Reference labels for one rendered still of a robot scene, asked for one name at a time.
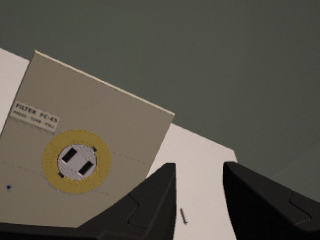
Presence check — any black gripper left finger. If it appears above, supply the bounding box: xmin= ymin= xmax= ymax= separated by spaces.
xmin=0 ymin=163 xmax=176 ymax=240

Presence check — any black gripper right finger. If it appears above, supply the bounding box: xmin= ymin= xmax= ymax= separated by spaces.
xmin=223 ymin=161 xmax=320 ymax=240

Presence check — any white cylinder with two square slots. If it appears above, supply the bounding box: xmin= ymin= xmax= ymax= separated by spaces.
xmin=59 ymin=144 xmax=96 ymax=180

